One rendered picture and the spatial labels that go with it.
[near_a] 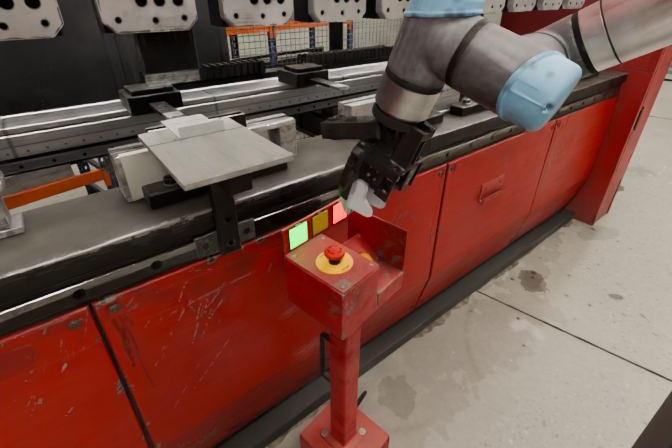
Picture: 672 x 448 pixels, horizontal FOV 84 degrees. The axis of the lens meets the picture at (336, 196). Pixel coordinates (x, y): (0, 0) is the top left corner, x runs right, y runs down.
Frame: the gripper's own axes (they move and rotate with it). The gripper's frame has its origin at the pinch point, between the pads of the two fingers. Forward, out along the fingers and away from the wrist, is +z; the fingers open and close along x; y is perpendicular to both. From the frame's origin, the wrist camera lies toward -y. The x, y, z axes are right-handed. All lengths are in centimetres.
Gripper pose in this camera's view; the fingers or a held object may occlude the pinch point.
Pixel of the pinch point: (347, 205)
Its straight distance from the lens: 62.7
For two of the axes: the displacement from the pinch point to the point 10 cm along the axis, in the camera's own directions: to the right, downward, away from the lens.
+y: 7.1, 6.0, -3.7
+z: -2.5, 7.1, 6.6
